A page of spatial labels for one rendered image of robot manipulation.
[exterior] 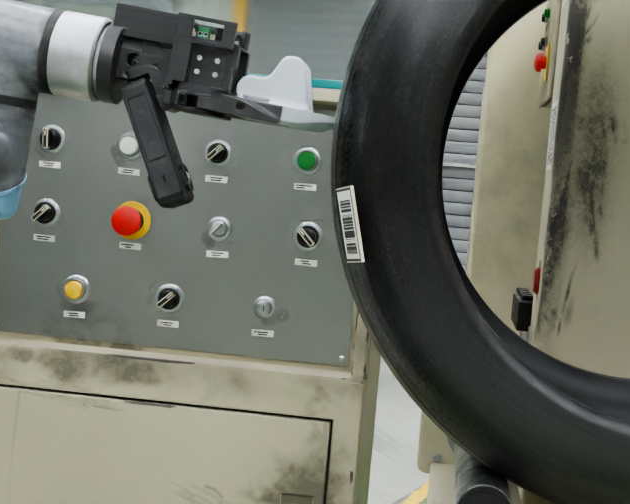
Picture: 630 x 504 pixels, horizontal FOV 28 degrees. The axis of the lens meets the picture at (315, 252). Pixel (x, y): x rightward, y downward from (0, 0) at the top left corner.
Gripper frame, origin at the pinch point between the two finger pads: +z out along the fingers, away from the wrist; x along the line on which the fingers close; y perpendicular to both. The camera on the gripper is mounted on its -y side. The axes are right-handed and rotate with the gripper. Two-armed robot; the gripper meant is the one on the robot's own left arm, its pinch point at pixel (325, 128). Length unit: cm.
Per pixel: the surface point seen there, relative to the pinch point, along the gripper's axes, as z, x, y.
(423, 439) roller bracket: 14.0, 22.8, -29.2
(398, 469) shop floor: 12, 410, -117
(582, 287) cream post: 27.1, 25.2, -10.3
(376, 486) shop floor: 5, 375, -118
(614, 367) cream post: 32.1, 25.3, -17.9
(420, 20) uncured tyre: 6.9, -11.7, 9.0
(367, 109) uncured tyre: 4.1, -10.4, 1.7
